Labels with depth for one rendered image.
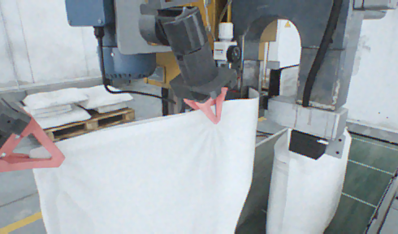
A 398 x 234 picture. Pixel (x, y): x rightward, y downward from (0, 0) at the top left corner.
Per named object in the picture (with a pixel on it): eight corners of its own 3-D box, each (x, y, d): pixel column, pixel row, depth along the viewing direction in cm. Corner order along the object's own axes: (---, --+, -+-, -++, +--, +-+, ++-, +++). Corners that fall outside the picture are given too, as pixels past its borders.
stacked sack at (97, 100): (87, 112, 304) (85, 100, 299) (75, 105, 334) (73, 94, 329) (135, 101, 346) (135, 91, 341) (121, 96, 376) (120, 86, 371)
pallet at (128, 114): (40, 145, 275) (37, 132, 270) (23, 125, 331) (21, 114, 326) (135, 119, 354) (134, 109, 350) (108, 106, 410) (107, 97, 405)
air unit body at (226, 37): (228, 98, 55) (231, 22, 50) (212, 94, 58) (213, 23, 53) (240, 94, 58) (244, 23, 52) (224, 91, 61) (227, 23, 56)
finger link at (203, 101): (209, 106, 52) (195, 66, 46) (237, 114, 47) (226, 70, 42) (187, 127, 48) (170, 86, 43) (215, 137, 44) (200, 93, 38)
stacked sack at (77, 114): (32, 136, 267) (29, 123, 262) (23, 125, 297) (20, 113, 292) (94, 120, 312) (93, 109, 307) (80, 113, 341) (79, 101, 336)
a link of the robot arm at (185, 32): (171, 15, 32) (205, -3, 34) (146, 15, 37) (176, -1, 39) (188, 63, 36) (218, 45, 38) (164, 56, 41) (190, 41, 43)
